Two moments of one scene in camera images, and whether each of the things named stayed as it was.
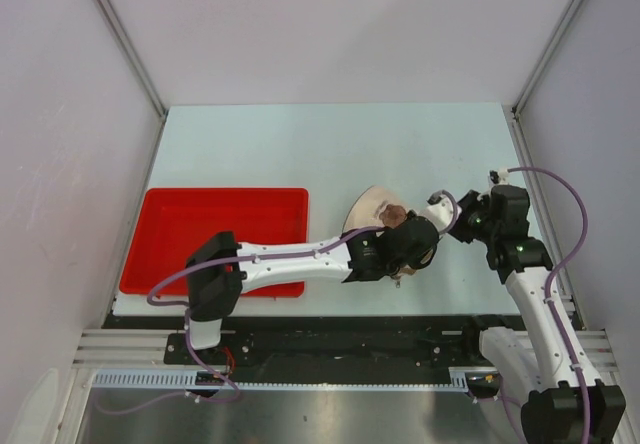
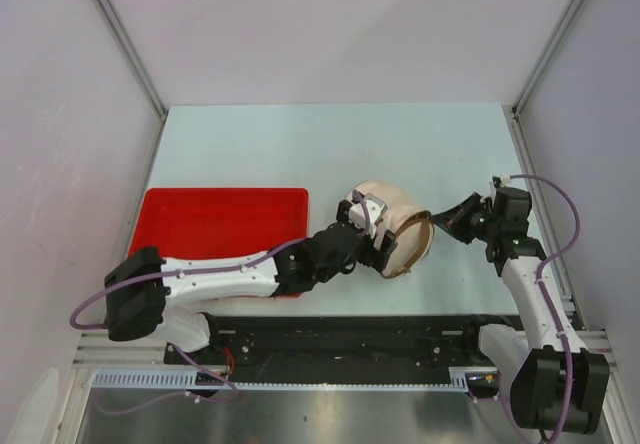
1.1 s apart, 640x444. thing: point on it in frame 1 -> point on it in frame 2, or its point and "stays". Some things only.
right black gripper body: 474,221 stays
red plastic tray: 176,222 stays
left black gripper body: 393,264 -> 364,251
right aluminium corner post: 553,40 stays
